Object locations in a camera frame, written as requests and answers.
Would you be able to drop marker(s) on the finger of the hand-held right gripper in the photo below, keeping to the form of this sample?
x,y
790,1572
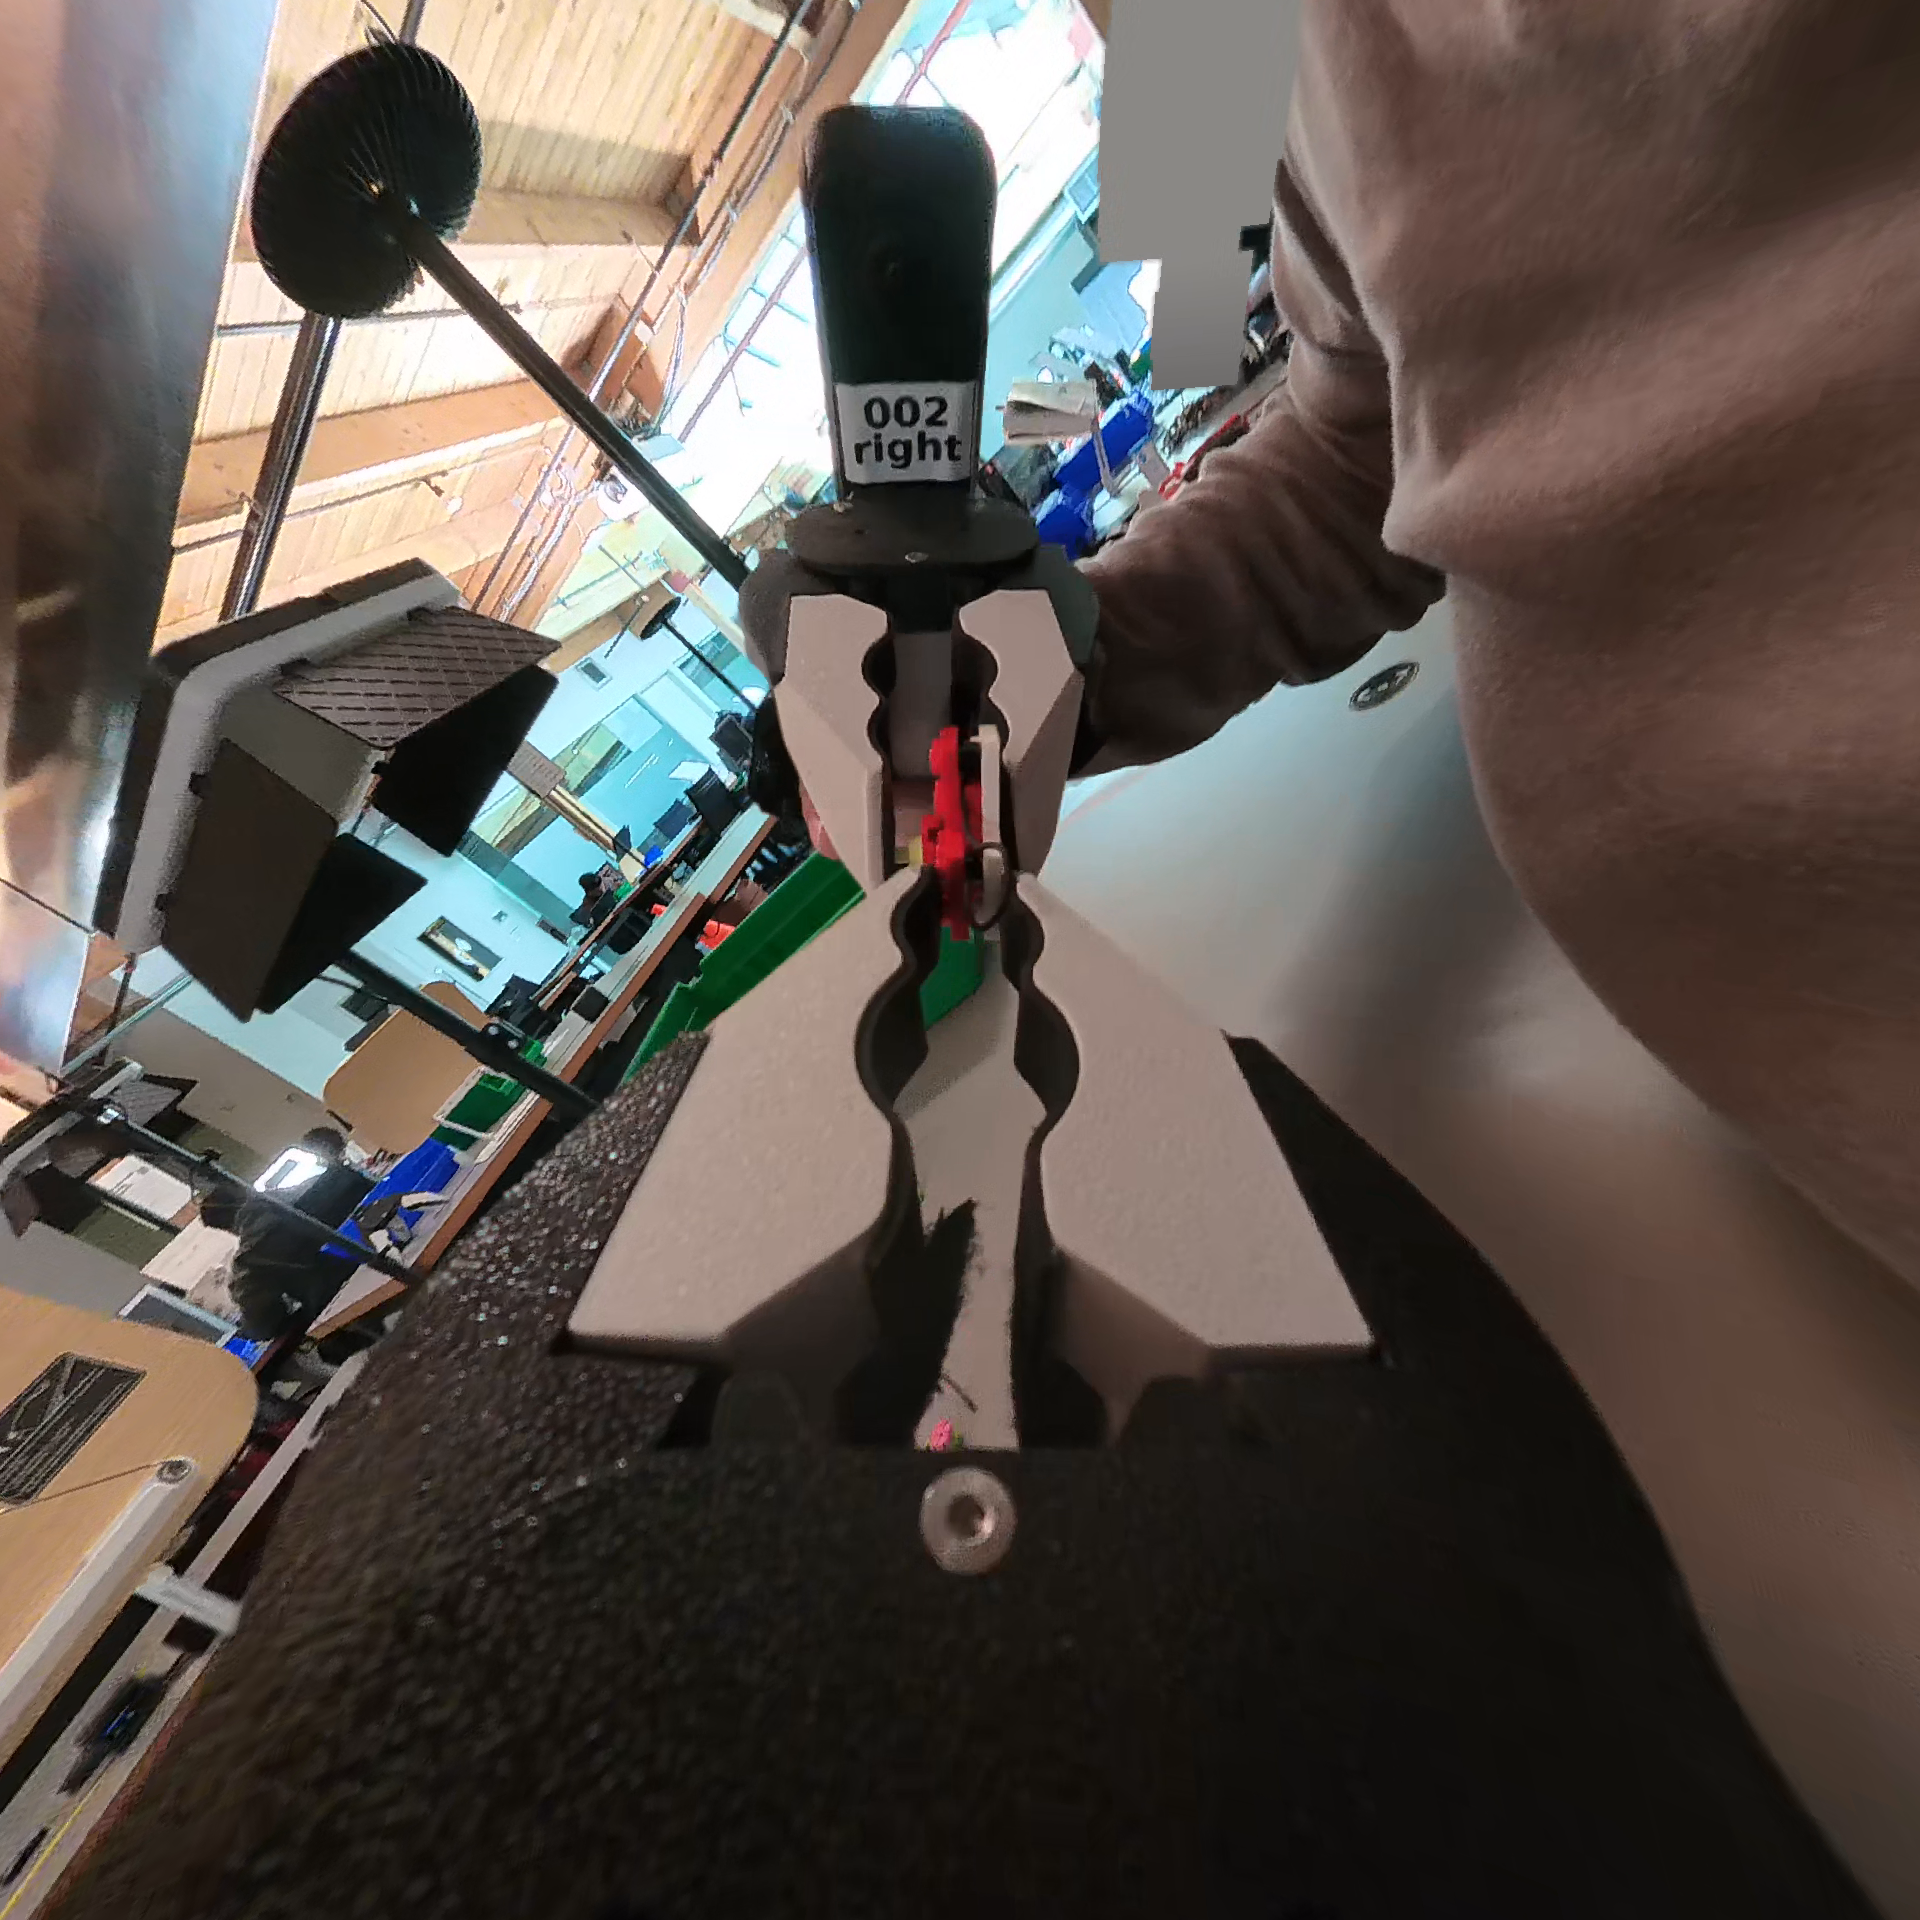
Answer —
x,y
834,704
1036,673

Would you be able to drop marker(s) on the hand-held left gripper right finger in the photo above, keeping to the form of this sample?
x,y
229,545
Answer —
x,y
1200,1200

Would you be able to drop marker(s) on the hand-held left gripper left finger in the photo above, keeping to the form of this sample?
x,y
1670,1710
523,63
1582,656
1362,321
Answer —
x,y
720,1200

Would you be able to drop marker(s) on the red lego bracket piece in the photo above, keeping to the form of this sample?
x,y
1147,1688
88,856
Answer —
x,y
947,809

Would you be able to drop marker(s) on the person's right hand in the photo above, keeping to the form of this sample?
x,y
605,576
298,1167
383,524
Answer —
x,y
820,835

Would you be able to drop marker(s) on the stack of blue bins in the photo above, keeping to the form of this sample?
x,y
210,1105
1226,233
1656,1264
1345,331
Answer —
x,y
394,1200
1095,481

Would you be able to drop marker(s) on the long wooden desk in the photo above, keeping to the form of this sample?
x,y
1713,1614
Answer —
x,y
600,991

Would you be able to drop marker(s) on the green plastic bin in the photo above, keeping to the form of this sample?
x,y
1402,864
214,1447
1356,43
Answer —
x,y
766,962

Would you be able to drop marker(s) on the black light stand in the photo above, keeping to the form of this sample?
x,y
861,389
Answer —
x,y
478,1038

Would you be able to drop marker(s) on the round table grommet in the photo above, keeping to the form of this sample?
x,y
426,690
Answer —
x,y
1384,687

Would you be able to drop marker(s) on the black lamp pole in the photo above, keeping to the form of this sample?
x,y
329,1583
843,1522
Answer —
x,y
584,420

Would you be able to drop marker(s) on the softbox studio light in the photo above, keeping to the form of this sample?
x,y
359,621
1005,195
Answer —
x,y
299,781

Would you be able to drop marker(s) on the black pleated round lamp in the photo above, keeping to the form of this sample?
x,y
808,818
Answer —
x,y
359,180

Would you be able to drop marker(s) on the black studio light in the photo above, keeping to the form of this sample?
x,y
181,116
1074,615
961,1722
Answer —
x,y
92,1140

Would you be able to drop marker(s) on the person's torso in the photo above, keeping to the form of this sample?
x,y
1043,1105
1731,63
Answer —
x,y
1649,448

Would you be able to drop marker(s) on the wooden flip-top table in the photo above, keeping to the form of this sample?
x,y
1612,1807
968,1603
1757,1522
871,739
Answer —
x,y
105,1425

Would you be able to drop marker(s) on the silver reflector panel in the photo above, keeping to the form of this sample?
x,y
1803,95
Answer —
x,y
150,448

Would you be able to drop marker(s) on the framed wall picture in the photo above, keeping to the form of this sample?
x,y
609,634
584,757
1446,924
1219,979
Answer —
x,y
455,949

